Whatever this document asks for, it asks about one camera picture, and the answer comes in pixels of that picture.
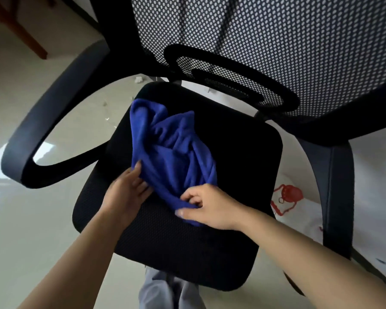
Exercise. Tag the person's right hand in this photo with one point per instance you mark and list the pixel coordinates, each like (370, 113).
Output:
(218, 209)

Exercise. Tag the person's left hand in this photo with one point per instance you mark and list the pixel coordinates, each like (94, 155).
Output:
(122, 199)

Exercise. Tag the person's right thumb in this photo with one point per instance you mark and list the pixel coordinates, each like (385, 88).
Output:
(189, 215)

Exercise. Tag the person's left thumb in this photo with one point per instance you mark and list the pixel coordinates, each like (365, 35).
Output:
(137, 168)

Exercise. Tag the blue microfibre cloth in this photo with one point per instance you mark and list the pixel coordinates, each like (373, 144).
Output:
(173, 154)

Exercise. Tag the person's right forearm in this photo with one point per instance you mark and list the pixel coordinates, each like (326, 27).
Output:
(308, 263)

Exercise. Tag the person's left forearm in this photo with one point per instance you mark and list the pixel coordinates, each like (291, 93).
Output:
(77, 263)

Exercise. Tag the black chair seat cushion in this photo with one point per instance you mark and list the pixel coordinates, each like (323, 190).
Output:
(238, 164)

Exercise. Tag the person's grey trousers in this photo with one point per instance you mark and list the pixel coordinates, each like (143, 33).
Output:
(160, 292)

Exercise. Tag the black chair armrest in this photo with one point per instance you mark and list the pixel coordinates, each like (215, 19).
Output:
(337, 196)
(48, 119)

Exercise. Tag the white bag with red print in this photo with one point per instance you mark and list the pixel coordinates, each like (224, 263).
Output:
(289, 194)

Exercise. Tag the black chair lumbar support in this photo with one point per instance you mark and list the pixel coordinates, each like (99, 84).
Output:
(270, 91)

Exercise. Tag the brown wooden furniture leg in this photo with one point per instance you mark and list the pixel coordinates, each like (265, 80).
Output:
(22, 32)

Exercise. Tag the black mesh chair backrest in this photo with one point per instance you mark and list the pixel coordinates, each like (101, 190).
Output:
(308, 44)

